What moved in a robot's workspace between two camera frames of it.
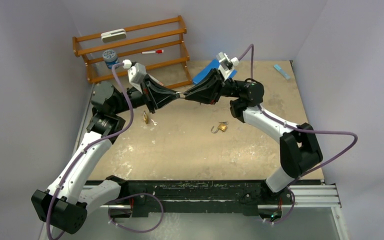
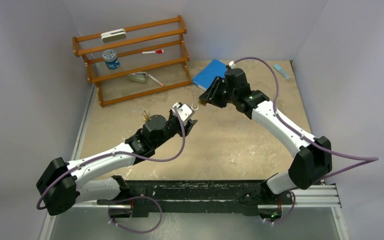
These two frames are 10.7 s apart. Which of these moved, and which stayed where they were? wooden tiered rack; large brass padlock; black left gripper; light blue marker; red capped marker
Moved: black left gripper
Stayed: red capped marker; wooden tiered rack; light blue marker; large brass padlock
